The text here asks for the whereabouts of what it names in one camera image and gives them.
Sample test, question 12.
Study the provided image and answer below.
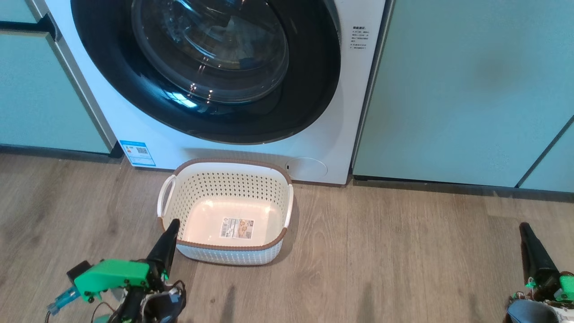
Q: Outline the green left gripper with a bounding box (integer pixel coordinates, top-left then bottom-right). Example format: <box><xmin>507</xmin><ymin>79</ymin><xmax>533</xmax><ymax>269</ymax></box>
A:
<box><xmin>74</xmin><ymin>219</ymin><xmax>181</xmax><ymax>302</ymax></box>

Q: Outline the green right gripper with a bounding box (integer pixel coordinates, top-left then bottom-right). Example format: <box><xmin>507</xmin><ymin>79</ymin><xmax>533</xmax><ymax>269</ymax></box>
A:
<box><xmin>519</xmin><ymin>222</ymin><xmax>574</xmax><ymax>303</ymax></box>

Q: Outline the black round glass washer door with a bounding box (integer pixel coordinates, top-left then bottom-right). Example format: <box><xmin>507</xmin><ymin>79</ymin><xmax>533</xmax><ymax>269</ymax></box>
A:
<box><xmin>70</xmin><ymin>0</ymin><xmax>341</xmax><ymax>145</ymax></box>

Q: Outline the white front-load washing machine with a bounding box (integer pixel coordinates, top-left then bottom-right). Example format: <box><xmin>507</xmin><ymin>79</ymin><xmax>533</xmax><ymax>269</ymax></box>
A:
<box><xmin>27</xmin><ymin>0</ymin><xmax>395</xmax><ymax>185</ymax></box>

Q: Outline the printed product sticker in basket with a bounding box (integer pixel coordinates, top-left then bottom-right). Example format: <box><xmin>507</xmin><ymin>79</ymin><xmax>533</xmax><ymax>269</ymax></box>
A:
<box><xmin>219</xmin><ymin>218</ymin><xmax>255</xmax><ymax>240</ymax></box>

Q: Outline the white perforated basket brown rim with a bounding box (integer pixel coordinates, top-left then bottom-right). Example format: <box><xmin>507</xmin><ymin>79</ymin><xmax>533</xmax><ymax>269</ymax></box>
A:
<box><xmin>157</xmin><ymin>158</ymin><xmax>294</xmax><ymax>266</ymax></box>

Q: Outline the blue energy label sticker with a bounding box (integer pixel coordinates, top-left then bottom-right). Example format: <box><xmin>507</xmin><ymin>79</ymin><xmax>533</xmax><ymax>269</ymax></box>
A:
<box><xmin>119</xmin><ymin>140</ymin><xmax>156</xmax><ymax>167</ymax></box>

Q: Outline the round white drain filter cover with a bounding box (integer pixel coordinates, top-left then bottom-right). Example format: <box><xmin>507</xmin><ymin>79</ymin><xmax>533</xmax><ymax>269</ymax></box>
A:
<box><xmin>285</xmin><ymin>157</ymin><xmax>328</xmax><ymax>182</ymax></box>

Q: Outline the pale green cabinet plain front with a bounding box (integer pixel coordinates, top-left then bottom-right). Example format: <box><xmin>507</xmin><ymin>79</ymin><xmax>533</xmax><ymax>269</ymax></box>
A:
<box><xmin>352</xmin><ymin>0</ymin><xmax>574</xmax><ymax>188</ymax></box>

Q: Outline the pale green cabinet black gap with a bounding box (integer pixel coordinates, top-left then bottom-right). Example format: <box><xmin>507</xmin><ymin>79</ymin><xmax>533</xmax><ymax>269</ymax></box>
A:
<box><xmin>0</xmin><ymin>0</ymin><xmax>113</xmax><ymax>155</ymax></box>

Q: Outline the thin black left gripper cable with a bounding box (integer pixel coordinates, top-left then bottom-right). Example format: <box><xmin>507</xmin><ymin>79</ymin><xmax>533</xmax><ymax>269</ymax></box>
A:
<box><xmin>44</xmin><ymin>280</ymin><xmax>187</xmax><ymax>323</ymax></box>

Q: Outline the blue camera cable connector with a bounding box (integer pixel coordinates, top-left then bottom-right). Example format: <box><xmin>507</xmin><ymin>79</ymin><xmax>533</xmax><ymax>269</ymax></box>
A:
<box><xmin>47</xmin><ymin>287</ymin><xmax>81</xmax><ymax>314</ymax></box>

